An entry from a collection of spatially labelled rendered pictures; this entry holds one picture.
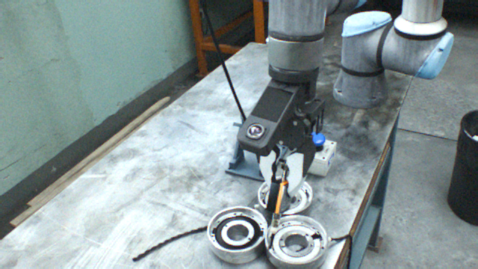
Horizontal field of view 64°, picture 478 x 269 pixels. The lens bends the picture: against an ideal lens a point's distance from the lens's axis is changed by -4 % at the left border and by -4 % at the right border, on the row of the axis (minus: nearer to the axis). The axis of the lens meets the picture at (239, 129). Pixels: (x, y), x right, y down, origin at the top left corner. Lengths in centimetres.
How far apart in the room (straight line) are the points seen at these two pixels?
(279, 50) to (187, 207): 41
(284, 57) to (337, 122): 53
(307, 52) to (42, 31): 184
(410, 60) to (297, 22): 52
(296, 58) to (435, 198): 163
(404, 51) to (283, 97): 51
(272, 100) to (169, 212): 37
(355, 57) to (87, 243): 75
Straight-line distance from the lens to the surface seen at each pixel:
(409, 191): 208
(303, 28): 52
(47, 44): 227
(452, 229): 196
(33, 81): 224
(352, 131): 101
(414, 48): 98
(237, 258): 69
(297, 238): 72
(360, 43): 104
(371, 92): 110
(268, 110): 53
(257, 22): 271
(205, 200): 83
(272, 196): 63
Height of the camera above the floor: 136
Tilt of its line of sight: 34 degrees down
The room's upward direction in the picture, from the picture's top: 6 degrees counter-clockwise
